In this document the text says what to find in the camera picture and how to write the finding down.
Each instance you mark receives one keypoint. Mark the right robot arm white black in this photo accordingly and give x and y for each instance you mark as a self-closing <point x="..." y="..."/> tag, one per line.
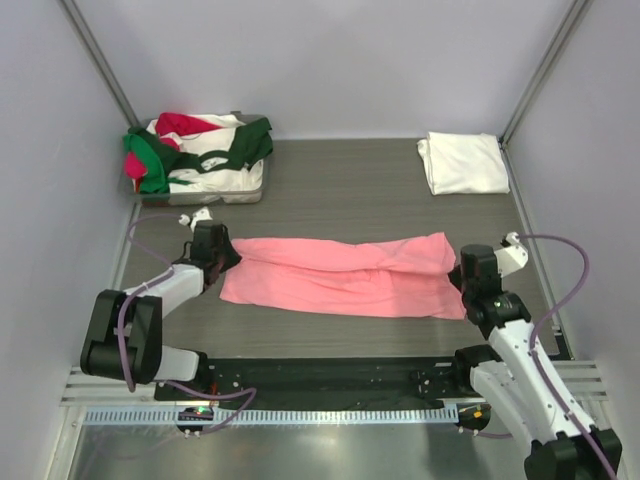
<point x="513" y="373"/>

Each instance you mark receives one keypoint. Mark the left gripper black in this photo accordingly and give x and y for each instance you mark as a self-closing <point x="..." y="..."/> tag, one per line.
<point x="220" y="257"/>

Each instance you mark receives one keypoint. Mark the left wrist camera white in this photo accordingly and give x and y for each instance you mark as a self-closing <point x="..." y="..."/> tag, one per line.
<point x="200" y="216"/>

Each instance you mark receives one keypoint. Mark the red t shirt in bin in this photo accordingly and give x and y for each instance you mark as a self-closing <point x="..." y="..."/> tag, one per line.
<point x="180" y="122"/>

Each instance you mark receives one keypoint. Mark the left aluminium frame post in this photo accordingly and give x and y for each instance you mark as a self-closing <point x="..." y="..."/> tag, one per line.
<point x="89" y="42"/>

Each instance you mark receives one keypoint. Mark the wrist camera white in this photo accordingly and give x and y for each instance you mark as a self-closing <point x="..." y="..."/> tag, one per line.
<point x="200" y="216"/>
<point x="513" y="256"/>

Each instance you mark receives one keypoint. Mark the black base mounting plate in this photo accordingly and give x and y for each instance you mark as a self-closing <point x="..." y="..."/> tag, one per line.
<point x="337" y="384"/>

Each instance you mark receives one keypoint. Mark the folded white t shirt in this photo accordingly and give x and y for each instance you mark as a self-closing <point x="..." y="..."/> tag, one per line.
<point x="463" y="164"/>

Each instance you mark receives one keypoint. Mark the pink t shirt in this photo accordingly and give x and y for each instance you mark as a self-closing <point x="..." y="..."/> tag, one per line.
<point x="393" y="279"/>

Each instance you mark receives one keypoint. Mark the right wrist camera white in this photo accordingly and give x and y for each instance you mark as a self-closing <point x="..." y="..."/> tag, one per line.
<point x="513" y="256"/>

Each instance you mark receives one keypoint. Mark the clear plastic bin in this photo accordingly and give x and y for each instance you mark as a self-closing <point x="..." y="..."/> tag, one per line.
<point x="250" y="195"/>

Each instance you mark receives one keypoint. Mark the right aluminium frame post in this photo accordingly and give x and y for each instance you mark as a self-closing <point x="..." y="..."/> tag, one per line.
<point x="559" y="41"/>

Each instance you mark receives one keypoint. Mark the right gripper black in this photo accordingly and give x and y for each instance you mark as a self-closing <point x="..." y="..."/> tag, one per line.
<point x="463" y="279"/>

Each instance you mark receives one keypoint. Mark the aluminium frame post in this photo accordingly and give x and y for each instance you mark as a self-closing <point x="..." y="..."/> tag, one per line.
<point x="89" y="42"/>
<point x="559" y="41"/>

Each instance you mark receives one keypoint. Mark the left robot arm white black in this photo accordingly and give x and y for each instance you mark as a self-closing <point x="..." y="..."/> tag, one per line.
<point x="124" y="340"/>

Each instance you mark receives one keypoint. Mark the bright green t shirt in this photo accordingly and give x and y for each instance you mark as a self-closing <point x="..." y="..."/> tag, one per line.
<point x="151" y="145"/>

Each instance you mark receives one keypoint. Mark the dark green t shirt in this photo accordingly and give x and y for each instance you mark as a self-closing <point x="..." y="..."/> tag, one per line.
<point x="235" y="146"/>

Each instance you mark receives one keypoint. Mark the slotted cable duct strip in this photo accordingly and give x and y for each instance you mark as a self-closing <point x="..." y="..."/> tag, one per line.
<point x="201" y="415"/>

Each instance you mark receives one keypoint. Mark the white t shirt in bin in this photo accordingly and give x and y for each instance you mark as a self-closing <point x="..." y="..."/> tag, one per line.
<point x="215" y="175"/>

